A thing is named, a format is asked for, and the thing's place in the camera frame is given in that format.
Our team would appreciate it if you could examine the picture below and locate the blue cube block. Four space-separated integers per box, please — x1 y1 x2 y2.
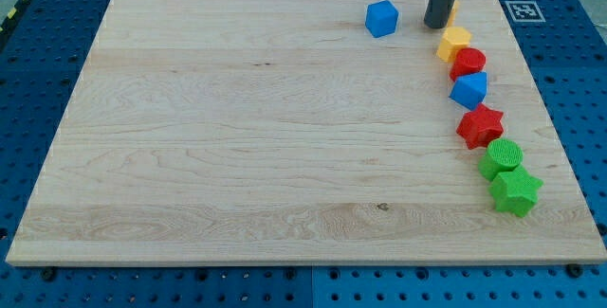
365 0 399 38

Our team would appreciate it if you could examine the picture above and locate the wooden board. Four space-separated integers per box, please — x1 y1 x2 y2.
7 0 606 267

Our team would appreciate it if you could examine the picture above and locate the blue pentagon block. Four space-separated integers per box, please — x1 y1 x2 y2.
450 71 487 111

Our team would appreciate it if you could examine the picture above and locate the red star block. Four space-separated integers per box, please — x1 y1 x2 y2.
456 103 504 150

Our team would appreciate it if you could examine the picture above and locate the yellow hexagon block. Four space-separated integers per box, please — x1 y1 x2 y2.
436 27 472 63

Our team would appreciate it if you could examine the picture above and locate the red cylinder block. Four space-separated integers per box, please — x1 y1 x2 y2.
450 47 487 82

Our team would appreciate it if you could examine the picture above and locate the yellow block behind rod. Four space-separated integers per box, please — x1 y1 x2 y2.
446 0 460 27

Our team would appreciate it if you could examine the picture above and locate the green cylinder block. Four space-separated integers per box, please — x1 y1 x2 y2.
478 137 524 181

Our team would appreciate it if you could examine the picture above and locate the green star block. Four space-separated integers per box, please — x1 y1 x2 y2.
488 165 543 217

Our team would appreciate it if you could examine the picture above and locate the white fiducial marker tag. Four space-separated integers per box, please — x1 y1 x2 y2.
506 0 545 23

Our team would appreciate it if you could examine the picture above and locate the black yellow hazard tape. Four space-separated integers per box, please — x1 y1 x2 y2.
1 0 33 49

